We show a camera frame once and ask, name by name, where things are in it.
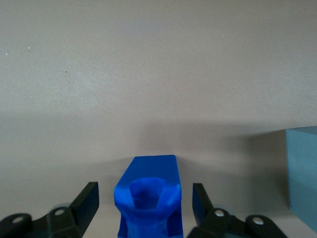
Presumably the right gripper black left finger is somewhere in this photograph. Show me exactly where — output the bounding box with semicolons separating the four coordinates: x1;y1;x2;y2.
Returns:
0;181;100;238

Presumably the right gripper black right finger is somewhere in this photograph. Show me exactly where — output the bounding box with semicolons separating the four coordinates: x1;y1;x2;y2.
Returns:
187;182;288;238

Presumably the blue plastic part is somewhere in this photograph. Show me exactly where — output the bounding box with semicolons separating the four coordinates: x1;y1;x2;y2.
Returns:
113;154;185;238

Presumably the gray square base block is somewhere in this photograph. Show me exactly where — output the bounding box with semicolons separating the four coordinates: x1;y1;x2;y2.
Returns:
285;125;317;232

